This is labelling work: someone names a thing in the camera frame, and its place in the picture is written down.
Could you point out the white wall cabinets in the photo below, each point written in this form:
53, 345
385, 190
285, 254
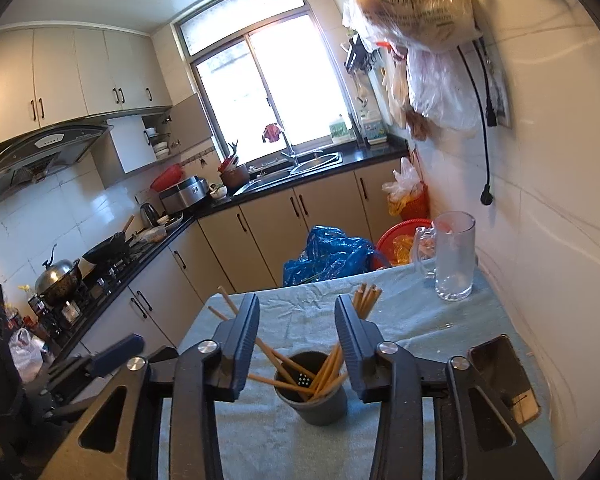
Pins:
55, 75

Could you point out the blue plastic bag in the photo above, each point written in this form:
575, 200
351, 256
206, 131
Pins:
330, 255

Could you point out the black smartphone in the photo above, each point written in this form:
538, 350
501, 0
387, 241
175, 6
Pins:
510, 380

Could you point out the steel kitchen sink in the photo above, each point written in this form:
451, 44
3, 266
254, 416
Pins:
315, 160

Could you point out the steel wok with lid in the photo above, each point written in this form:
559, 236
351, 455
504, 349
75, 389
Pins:
57, 275

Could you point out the red cloth on faucet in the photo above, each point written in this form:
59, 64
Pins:
271, 132

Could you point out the silver rice cooker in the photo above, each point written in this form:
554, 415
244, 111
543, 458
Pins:
185, 195

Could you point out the large printed plastic bag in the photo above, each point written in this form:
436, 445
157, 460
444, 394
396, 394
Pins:
415, 5

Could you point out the black frying pan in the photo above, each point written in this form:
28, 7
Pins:
105, 250

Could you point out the black knife rack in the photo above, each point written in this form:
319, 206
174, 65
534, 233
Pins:
360, 55

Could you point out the translucent white plastic bag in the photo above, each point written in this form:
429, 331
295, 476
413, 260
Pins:
445, 90

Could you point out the gas stove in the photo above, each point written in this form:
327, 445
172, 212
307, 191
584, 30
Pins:
110, 277

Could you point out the red plastic basin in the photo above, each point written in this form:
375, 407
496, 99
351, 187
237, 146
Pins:
166, 177

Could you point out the bunch of wooden chopsticks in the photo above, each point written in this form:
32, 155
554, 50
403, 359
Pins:
325, 375

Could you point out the open dish cabinet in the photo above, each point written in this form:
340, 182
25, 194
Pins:
130, 145

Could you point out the steel kitchen faucet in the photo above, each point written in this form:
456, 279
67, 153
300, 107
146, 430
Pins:
289, 145

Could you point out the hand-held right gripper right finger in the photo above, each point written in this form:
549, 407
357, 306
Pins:
345, 355

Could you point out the dark grey perforated chopstick holder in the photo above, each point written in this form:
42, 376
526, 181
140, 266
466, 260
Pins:
325, 407

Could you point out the brown clay pot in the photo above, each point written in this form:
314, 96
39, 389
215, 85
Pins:
235, 177

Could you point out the steel kettle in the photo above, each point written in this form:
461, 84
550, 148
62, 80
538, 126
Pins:
150, 215

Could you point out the tray of food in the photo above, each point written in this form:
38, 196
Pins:
152, 234

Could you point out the red plastic basket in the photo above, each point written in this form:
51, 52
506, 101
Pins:
400, 232

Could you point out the clear glass mug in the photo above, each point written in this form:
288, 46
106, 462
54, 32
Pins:
455, 260

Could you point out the kitchen window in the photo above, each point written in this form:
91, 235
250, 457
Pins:
290, 75

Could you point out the cluster of condiment bottles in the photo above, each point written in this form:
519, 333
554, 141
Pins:
17, 317

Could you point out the bundle of kitchen utensils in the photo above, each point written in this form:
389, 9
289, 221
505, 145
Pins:
229, 157

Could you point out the green white detergent bottle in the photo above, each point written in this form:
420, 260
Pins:
342, 132

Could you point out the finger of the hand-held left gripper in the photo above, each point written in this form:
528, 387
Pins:
164, 355
117, 352

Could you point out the grey green tablecloth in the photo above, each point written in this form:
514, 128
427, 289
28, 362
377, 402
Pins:
420, 330

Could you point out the small mortar bowl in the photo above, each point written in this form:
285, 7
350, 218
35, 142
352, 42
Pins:
218, 192

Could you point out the green white carton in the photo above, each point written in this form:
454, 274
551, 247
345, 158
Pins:
374, 130

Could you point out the range hood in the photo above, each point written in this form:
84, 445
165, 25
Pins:
45, 155

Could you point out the beige plastic bag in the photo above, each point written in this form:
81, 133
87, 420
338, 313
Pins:
395, 90

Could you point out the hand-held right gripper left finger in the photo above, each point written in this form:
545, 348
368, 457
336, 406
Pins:
242, 350

